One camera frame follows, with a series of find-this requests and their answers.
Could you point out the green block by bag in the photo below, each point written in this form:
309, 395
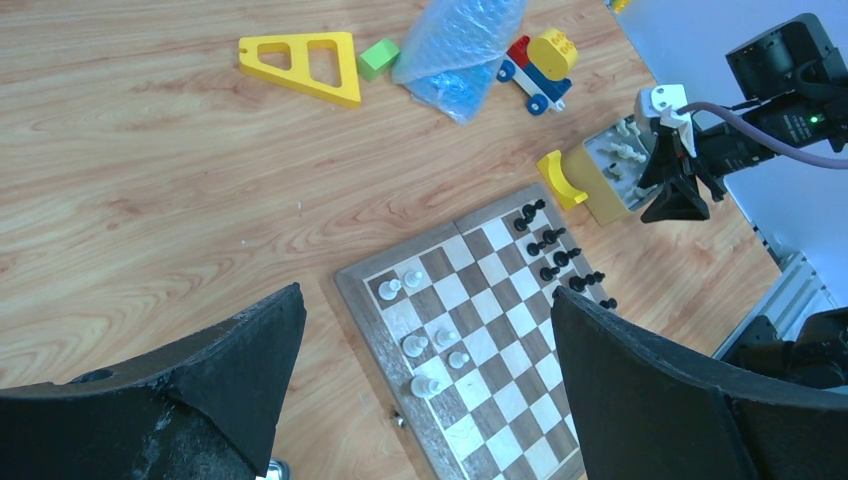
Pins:
377, 59

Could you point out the toy brick car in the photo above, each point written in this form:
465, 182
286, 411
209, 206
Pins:
540, 65

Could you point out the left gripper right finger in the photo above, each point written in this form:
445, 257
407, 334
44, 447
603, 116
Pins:
646, 407

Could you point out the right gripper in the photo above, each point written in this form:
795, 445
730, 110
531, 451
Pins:
794, 81

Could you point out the yellow arch block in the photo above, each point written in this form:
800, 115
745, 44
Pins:
550, 167

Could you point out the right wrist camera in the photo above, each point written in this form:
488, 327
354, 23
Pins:
663, 102

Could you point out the yellow tin with chess pieces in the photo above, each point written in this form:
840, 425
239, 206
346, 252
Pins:
608, 167

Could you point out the wooden chess board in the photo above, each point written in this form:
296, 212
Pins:
458, 320

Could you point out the yellow triangle block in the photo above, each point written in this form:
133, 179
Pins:
299, 75

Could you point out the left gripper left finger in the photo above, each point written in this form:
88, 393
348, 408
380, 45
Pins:
205, 406

